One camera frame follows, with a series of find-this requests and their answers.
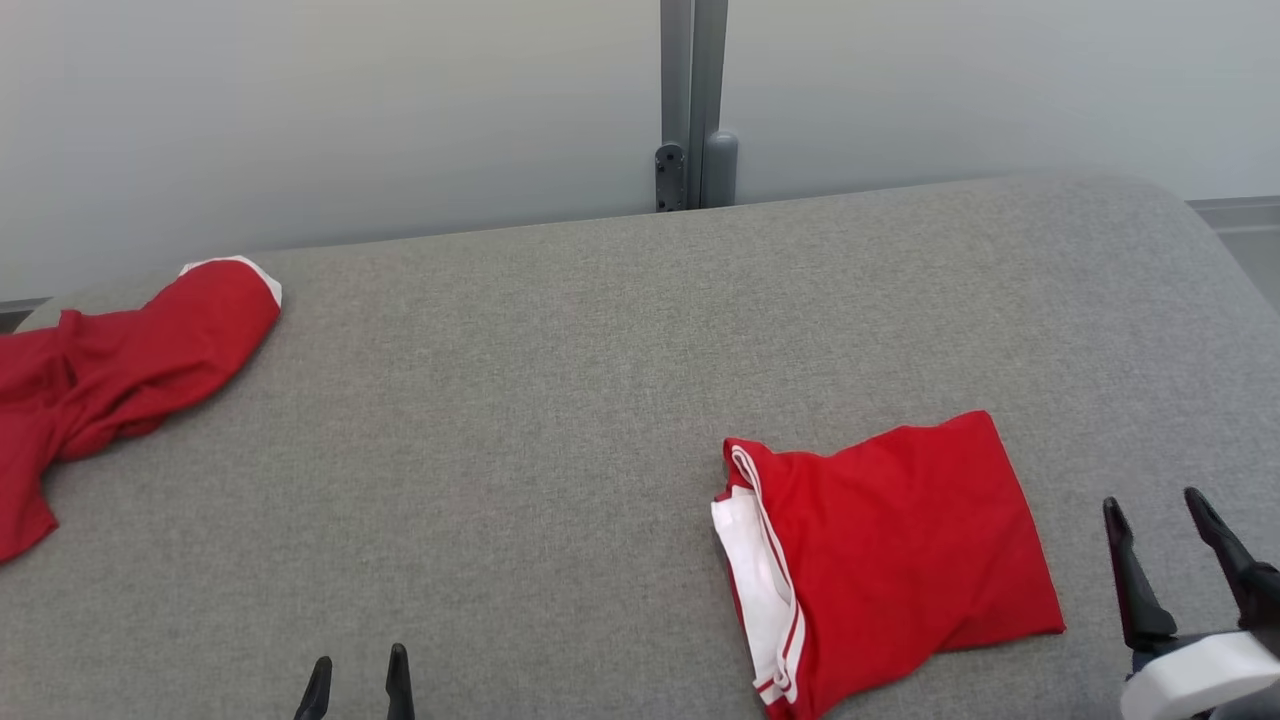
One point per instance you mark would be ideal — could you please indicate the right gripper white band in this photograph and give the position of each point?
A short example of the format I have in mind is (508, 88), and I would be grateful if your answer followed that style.
(1190, 675)

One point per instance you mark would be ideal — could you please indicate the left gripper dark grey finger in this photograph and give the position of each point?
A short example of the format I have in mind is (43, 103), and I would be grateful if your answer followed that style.
(400, 690)
(315, 695)

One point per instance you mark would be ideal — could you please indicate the red jersey with number 23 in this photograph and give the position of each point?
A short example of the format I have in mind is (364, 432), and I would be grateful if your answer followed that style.
(900, 540)

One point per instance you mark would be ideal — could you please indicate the red garment with white hem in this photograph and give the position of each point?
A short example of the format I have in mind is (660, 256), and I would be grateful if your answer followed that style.
(130, 370)

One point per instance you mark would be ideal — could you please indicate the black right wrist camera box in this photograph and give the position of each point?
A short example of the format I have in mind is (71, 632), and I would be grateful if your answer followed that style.
(1272, 590)

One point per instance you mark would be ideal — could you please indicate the dark grey hinge bracket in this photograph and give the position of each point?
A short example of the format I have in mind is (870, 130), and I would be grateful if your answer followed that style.
(670, 180)

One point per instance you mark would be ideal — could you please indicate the grey rounded post cap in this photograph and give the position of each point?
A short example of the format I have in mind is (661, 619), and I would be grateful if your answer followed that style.
(720, 170)

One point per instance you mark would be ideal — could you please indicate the grey vertical metal post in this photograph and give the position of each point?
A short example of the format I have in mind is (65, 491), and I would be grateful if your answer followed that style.
(692, 70)

